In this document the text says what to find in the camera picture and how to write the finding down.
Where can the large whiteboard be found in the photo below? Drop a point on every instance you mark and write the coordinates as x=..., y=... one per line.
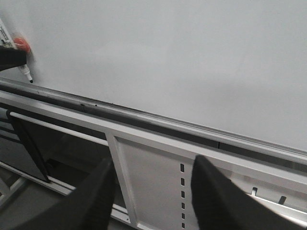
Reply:
x=233, y=68

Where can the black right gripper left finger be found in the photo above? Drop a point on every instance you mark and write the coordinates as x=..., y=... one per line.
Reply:
x=88, y=207

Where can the white whiteboard stand frame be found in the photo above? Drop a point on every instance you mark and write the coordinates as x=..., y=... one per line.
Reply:
x=57, y=143

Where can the red round magnet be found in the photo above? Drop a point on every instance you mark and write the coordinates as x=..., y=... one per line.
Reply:
x=21, y=44

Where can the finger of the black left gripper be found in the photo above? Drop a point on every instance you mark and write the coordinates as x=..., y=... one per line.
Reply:
x=11, y=58

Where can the white black-tip whiteboard marker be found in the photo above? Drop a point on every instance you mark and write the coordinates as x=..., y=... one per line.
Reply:
x=6, y=40

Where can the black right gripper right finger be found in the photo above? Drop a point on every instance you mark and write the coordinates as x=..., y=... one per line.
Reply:
x=219, y=204

